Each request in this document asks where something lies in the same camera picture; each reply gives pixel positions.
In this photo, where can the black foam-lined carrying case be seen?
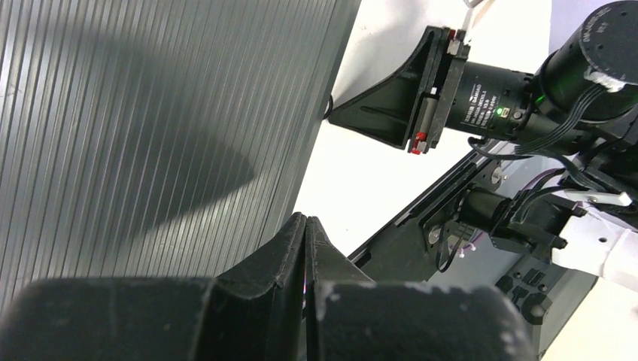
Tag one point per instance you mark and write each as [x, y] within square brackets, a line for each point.
[156, 138]

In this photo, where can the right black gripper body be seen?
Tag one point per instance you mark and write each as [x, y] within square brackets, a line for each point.
[454, 93]

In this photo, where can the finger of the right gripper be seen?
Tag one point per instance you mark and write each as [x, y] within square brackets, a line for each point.
[387, 112]

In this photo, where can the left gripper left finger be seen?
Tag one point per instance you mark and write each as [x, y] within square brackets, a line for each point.
[250, 312]

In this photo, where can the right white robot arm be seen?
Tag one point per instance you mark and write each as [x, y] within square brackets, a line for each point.
[548, 149]

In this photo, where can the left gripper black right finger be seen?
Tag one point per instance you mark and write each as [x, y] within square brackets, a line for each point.
[349, 316]

